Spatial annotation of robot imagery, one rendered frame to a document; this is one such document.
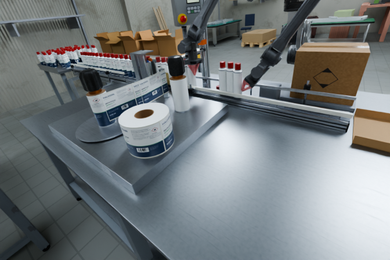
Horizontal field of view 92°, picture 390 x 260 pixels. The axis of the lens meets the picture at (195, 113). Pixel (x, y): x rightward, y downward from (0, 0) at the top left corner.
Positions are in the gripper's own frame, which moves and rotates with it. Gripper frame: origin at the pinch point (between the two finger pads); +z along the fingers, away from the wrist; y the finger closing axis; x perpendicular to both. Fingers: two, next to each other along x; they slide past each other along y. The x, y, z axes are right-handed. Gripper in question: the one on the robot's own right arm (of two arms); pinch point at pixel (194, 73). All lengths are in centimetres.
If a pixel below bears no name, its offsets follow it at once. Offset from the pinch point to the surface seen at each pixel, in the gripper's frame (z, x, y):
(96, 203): 79, -70, -49
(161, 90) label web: 6.4, -18.5, -13.6
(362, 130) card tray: 19, 4, 86
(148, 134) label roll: 3, -58, 21
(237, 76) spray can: 0.0, 2.8, 27.4
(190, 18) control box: -30.8, 11.9, -7.8
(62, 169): 63, -72, -87
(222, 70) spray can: -2.2, 4.2, 17.6
